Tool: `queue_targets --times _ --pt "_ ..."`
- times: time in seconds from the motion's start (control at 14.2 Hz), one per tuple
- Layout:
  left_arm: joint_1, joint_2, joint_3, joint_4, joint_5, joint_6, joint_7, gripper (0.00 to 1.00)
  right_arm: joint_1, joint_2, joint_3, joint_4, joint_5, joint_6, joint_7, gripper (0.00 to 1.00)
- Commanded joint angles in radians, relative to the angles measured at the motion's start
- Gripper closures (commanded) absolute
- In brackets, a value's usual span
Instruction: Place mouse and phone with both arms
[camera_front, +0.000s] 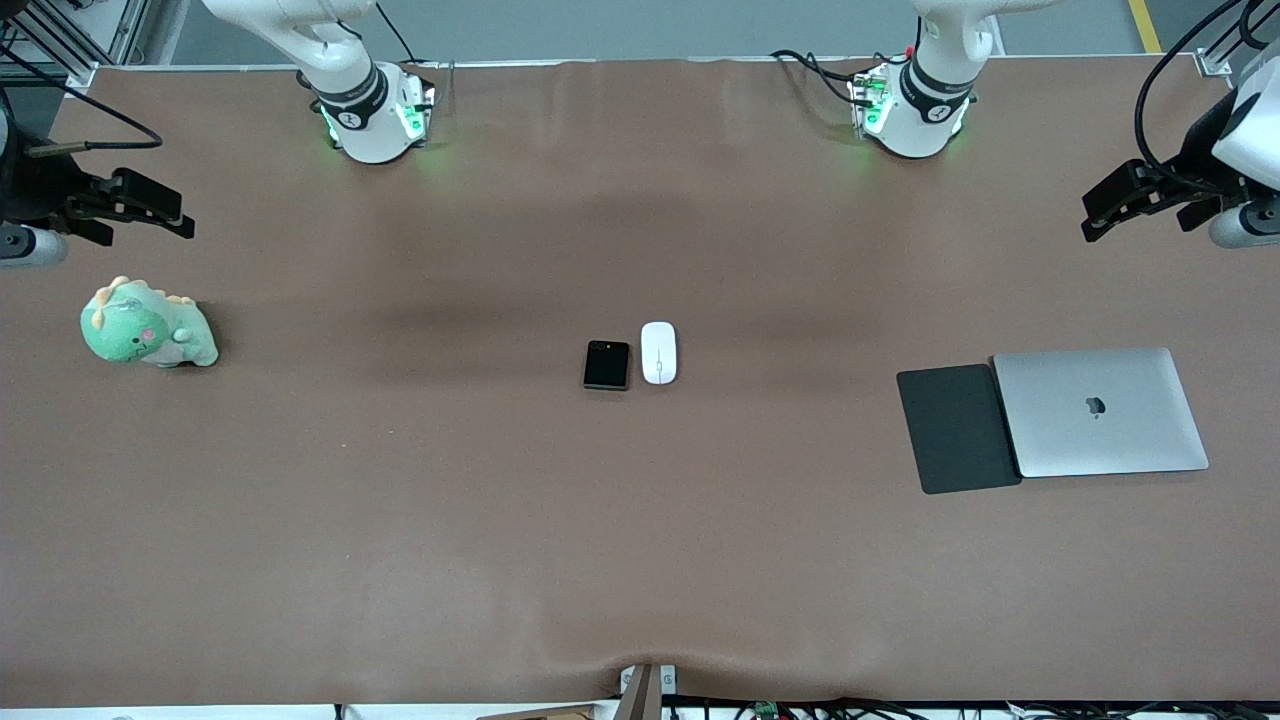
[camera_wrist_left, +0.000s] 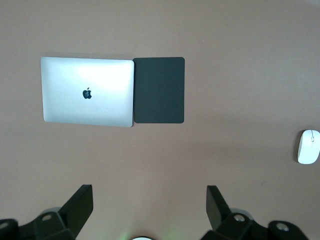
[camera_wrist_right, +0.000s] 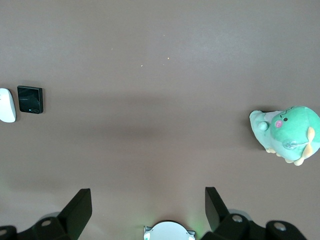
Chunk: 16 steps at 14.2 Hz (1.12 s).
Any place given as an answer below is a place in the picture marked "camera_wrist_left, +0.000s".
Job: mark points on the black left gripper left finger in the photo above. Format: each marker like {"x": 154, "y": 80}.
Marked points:
{"x": 75, "y": 212}

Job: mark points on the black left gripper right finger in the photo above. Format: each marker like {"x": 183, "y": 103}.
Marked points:
{"x": 217, "y": 212}

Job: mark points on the black rectangular mouse pad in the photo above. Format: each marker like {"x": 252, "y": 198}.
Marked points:
{"x": 158, "y": 90}

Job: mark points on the silver closed laptop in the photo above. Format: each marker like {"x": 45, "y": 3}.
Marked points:
{"x": 75, "y": 80}

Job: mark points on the brown table cover sheet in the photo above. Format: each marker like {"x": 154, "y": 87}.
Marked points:
{"x": 225, "y": 62}

